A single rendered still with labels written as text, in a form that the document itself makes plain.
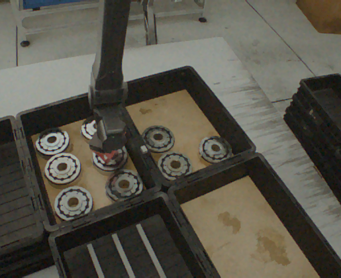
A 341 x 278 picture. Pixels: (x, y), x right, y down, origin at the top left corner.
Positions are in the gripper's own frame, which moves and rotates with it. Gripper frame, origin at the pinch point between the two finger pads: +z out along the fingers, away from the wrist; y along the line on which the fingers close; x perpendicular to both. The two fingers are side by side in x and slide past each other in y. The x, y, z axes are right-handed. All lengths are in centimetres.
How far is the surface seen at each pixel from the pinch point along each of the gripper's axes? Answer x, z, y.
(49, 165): 14.4, 1.2, -9.8
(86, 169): 5.2, 4.1, -5.6
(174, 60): 1, 17, 69
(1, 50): 162, 87, 112
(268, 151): -48, 17, 33
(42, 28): 134, 74, 136
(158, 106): -5.6, 4.3, 26.4
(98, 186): -0.4, 4.1, -9.2
